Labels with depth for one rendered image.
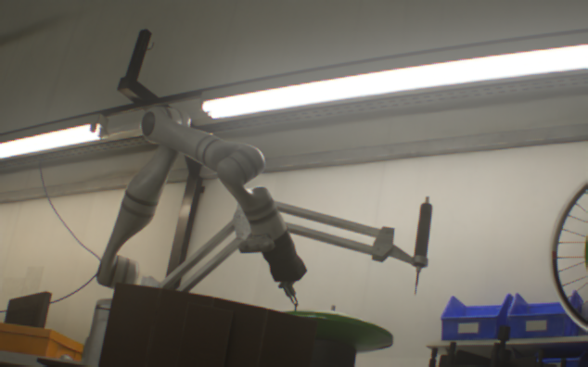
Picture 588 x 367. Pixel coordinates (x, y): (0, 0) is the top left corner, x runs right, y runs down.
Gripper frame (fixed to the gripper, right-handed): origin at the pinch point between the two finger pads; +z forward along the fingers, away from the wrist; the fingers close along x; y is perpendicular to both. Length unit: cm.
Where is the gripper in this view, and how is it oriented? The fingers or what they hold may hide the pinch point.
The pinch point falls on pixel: (296, 305)
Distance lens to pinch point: 194.5
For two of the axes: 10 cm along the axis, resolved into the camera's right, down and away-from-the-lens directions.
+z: 3.7, 8.5, 3.7
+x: -8.1, 1.0, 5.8
